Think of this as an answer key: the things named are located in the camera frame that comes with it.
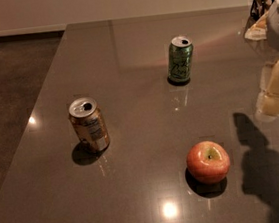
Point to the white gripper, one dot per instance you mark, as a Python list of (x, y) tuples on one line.
[(268, 102)]

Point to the green soda can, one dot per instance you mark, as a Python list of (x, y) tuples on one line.
[(180, 59)]

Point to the orange soda can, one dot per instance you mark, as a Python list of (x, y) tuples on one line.
[(88, 124)]

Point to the red apple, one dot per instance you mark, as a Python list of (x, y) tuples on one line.
[(208, 162)]

